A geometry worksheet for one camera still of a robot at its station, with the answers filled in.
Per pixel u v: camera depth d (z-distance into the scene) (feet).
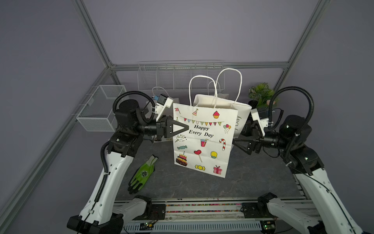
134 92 1.39
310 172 1.32
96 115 2.18
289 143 1.38
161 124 1.46
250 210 2.41
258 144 1.46
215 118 1.48
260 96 3.07
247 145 1.55
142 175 2.77
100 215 1.18
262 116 1.47
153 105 1.54
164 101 1.50
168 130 1.57
